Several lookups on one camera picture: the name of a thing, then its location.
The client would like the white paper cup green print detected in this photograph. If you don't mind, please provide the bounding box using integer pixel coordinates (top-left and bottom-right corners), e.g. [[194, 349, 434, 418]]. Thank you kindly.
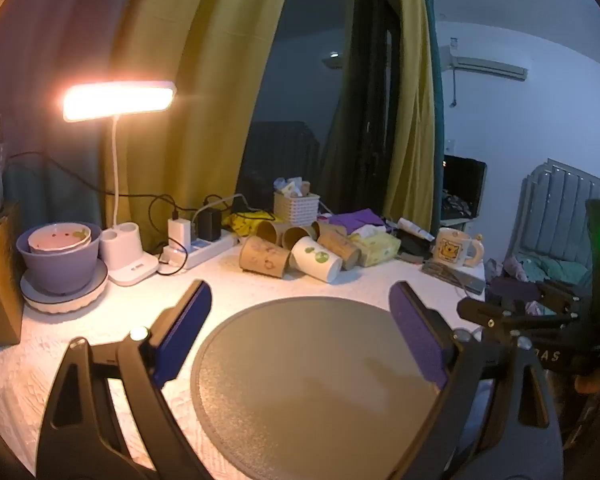
[[291, 236, 342, 283]]

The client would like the brown paper cup right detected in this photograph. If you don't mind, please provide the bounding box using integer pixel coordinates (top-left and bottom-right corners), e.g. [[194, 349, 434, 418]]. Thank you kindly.
[[317, 231, 361, 271]]

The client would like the brown paper cup open middle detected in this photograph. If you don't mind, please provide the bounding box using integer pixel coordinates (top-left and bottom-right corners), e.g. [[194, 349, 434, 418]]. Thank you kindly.
[[282, 226, 316, 250]]

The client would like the brown paper cup open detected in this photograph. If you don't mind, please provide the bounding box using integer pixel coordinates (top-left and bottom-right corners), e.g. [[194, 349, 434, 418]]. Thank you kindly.
[[256, 220, 290, 246], [282, 226, 316, 250]]

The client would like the brown paper cup open left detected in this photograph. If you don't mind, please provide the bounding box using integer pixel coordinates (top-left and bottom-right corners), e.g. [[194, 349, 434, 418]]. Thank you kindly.
[[256, 220, 290, 246]]

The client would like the brown paper cup front left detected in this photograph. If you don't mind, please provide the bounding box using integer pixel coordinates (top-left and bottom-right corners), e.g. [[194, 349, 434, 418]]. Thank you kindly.
[[238, 235, 290, 278]]

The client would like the smartphone on table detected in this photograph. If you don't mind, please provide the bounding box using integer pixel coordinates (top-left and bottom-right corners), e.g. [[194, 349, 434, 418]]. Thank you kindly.
[[422, 260, 486, 295]]

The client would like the bear print ceramic mug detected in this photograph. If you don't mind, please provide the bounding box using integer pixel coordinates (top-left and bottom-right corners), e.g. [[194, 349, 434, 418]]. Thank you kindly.
[[432, 228, 484, 269]]

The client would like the grey headboard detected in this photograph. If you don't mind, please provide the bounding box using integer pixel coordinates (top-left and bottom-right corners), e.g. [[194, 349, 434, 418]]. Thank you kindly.
[[507, 159, 600, 284]]

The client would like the white tube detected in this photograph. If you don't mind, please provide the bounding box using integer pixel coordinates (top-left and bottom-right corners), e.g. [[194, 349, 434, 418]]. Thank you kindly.
[[396, 218, 434, 242]]

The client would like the yellow tissue pack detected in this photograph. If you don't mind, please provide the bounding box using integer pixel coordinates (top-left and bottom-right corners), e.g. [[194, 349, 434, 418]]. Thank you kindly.
[[350, 232, 401, 268]]

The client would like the dark monitor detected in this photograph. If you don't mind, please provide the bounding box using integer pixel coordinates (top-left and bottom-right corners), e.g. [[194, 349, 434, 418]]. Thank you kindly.
[[441, 155, 488, 220]]

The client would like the white round plate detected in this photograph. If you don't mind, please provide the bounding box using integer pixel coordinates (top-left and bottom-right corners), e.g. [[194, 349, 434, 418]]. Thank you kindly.
[[19, 259, 108, 314]]

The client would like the yellow curtain right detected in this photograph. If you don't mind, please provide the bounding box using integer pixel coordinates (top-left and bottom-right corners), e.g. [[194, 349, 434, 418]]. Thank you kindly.
[[384, 0, 434, 228]]

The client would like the yellow curtain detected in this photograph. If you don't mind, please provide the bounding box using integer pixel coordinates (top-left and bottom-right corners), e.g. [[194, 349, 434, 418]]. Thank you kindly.
[[384, 0, 434, 228], [102, 0, 285, 250]]

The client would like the purple bowl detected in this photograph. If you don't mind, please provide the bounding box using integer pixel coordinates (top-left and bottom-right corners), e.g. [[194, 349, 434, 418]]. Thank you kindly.
[[16, 222, 102, 294]]

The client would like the purple cloth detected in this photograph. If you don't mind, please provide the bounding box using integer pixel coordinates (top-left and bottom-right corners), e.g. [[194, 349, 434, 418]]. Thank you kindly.
[[328, 208, 385, 235]]

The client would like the round grey mat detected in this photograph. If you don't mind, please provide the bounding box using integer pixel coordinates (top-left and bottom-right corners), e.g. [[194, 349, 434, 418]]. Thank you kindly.
[[192, 297, 437, 479]]

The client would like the white desk lamp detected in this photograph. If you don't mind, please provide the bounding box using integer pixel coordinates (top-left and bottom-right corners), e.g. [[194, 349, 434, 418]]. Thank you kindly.
[[60, 79, 178, 288]]

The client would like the white inner bowl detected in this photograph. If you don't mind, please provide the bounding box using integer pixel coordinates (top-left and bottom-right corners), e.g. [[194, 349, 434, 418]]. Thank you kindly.
[[28, 222, 92, 255]]

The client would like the white power strip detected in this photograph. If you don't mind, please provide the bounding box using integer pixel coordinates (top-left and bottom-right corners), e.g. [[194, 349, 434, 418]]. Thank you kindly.
[[158, 230, 238, 276]]

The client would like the white plastic basket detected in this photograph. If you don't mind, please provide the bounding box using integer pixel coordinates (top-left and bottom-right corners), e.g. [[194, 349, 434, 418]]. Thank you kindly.
[[274, 193, 321, 226]]

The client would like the white charger plug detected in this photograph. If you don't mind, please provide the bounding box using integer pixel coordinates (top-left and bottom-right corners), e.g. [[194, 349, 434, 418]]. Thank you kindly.
[[168, 218, 192, 252]]

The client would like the black power adapter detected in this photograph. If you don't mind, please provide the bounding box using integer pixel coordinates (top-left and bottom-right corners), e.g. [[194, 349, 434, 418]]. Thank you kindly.
[[195, 208, 222, 242]]

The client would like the white air conditioner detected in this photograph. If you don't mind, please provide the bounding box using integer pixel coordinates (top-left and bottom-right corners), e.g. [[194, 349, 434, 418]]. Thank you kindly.
[[440, 44, 529, 81]]

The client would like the yellow snack bag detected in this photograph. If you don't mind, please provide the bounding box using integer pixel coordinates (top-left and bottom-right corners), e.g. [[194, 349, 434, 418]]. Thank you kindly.
[[222, 210, 279, 237]]

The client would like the yellow curtain left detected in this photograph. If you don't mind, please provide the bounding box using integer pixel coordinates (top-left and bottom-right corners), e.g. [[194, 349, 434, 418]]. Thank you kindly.
[[102, 0, 285, 250]]

